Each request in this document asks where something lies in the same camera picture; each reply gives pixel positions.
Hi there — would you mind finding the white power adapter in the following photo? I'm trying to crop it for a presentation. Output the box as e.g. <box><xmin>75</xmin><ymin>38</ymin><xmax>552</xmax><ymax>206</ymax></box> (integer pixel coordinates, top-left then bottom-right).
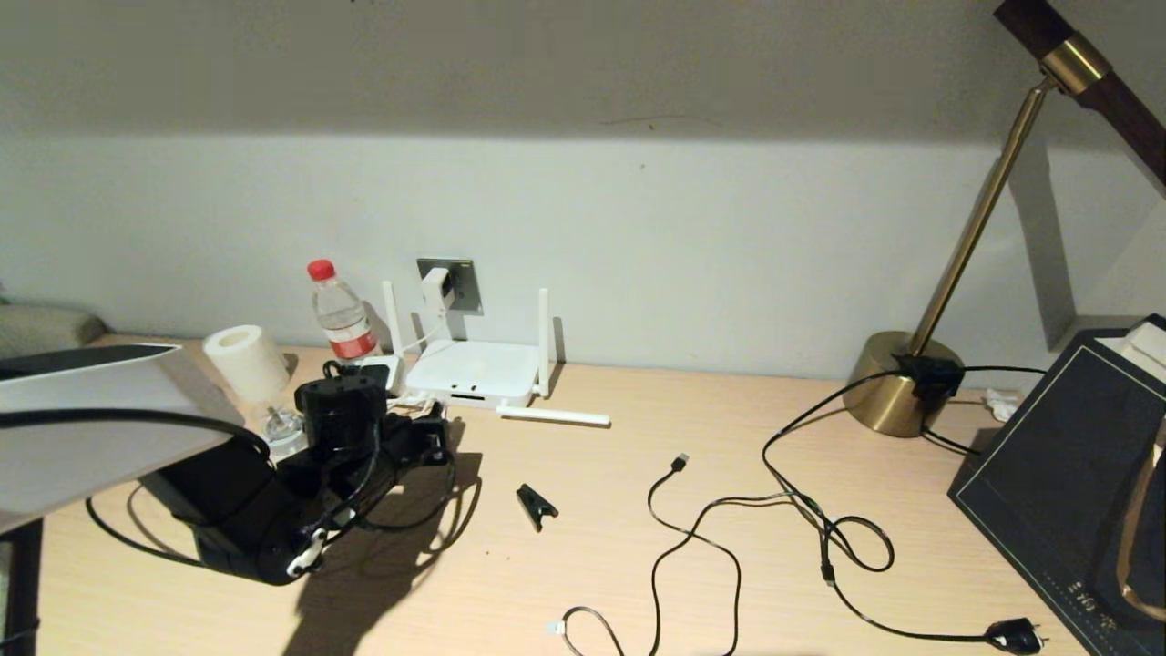
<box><xmin>421</xmin><ymin>267</ymin><xmax>455</xmax><ymax>315</ymax></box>

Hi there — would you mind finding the black ethernet cable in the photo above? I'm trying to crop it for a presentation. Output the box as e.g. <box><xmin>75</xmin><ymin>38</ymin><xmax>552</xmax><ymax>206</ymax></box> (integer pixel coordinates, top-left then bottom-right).
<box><xmin>87</xmin><ymin>401</ymin><xmax>447</xmax><ymax>568</ymax></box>

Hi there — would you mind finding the white router with antennas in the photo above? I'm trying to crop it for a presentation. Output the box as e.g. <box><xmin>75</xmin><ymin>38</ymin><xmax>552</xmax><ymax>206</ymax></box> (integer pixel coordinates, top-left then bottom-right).
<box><xmin>383</xmin><ymin>282</ymin><xmax>611</xmax><ymax>427</ymax></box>

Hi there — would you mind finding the clear water bottle red cap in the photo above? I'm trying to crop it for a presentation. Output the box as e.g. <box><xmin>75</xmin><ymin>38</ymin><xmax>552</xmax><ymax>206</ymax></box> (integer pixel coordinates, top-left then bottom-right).
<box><xmin>307</xmin><ymin>260</ymin><xmax>380</xmax><ymax>362</ymax></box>

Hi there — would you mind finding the small black clip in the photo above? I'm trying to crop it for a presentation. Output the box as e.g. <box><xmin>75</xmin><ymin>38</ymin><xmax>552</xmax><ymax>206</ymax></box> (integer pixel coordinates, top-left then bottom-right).
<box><xmin>516</xmin><ymin>482</ymin><xmax>559</xmax><ymax>531</ymax></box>

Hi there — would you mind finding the small round white clear gadget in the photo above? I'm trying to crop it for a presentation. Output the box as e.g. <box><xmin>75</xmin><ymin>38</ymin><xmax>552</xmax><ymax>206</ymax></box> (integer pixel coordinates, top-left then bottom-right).
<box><xmin>264</xmin><ymin>405</ymin><xmax>308</xmax><ymax>458</ymax></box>

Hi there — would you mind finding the white toilet paper roll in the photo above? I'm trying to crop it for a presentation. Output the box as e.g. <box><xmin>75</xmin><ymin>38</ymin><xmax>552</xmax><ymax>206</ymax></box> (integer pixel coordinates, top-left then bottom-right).
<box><xmin>202</xmin><ymin>325</ymin><xmax>291</xmax><ymax>406</ymax></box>

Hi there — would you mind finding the grey cushion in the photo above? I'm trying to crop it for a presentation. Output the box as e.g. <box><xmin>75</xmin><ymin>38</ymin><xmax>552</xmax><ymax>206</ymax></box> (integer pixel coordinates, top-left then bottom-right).
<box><xmin>0</xmin><ymin>303</ymin><xmax>108</xmax><ymax>358</ymax></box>

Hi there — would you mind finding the brass desk lamp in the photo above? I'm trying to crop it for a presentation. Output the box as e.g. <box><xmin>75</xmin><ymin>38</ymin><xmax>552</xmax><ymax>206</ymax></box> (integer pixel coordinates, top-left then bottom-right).
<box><xmin>845</xmin><ymin>0</ymin><xmax>1166</xmax><ymax>436</ymax></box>

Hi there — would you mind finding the dark gift bag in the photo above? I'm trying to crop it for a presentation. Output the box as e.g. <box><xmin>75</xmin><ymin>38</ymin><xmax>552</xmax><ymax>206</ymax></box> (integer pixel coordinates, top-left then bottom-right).
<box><xmin>947</xmin><ymin>314</ymin><xmax>1166</xmax><ymax>656</ymax></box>

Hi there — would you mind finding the white box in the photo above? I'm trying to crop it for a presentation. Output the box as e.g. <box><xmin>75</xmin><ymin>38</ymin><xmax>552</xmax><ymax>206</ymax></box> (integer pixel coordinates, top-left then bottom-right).
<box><xmin>1093</xmin><ymin>319</ymin><xmax>1166</xmax><ymax>388</ymax></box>

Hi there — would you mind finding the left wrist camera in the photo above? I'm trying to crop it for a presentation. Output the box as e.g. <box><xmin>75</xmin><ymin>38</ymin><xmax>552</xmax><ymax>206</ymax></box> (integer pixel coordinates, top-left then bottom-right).
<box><xmin>358</xmin><ymin>355</ymin><xmax>406</xmax><ymax>397</ymax></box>

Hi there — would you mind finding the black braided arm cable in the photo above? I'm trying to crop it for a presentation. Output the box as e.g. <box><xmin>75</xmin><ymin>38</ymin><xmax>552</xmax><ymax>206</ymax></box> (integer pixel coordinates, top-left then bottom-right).
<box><xmin>351</xmin><ymin>446</ymin><xmax>482</xmax><ymax>534</ymax></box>
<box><xmin>305</xmin><ymin>424</ymin><xmax>384</xmax><ymax>548</ymax></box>

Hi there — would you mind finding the thin white power cable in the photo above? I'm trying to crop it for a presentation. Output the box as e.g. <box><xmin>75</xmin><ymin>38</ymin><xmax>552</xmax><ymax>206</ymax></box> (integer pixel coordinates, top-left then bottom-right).
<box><xmin>387</xmin><ymin>310</ymin><xmax>449</xmax><ymax>422</ymax></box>

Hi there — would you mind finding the grey wall power socket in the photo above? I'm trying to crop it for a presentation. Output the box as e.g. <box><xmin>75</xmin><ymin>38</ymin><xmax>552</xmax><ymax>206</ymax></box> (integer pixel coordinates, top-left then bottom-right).
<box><xmin>416</xmin><ymin>259</ymin><xmax>482</xmax><ymax>315</ymax></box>

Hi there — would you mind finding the thin black cable white connector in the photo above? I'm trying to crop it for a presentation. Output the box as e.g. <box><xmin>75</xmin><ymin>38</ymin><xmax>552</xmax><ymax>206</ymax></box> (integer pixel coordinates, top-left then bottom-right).
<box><xmin>547</xmin><ymin>605</ymin><xmax>629</xmax><ymax>656</ymax></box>

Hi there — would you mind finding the black USB cable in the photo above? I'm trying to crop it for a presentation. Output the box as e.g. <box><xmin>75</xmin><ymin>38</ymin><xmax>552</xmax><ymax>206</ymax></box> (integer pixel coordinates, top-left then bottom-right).
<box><xmin>647</xmin><ymin>453</ymin><xmax>834</xmax><ymax>656</ymax></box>

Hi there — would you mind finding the black left camera cable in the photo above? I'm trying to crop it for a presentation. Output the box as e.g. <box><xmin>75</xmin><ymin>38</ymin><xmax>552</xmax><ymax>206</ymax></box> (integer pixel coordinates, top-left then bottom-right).
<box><xmin>0</xmin><ymin>408</ymin><xmax>271</xmax><ymax>458</ymax></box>

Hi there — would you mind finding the black lamp power cord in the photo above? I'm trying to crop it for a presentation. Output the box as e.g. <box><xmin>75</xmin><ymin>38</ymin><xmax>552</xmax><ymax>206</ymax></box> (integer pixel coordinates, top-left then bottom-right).
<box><xmin>762</xmin><ymin>354</ymin><xmax>1048</xmax><ymax>653</ymax></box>

